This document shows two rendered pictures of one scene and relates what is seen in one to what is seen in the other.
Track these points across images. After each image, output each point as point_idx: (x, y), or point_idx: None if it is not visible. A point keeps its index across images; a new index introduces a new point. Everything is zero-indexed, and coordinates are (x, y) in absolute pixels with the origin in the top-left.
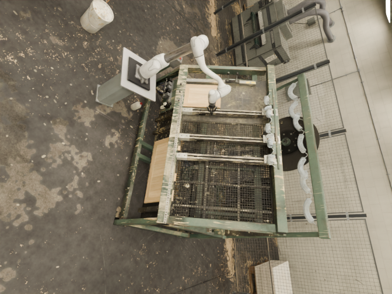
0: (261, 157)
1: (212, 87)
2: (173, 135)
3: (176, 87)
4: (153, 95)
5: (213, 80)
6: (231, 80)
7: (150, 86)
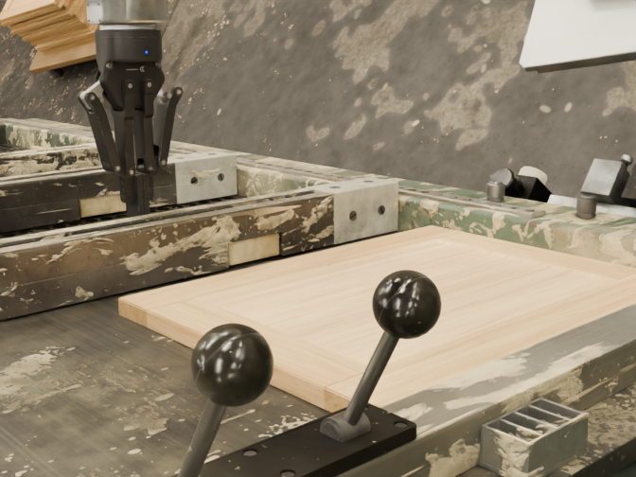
0: None
1: (433, 352)
2: (263, 161)
3: None
4: (558, 45)
5: (538, 363)
6: (291, 459)
7: (630, 8)
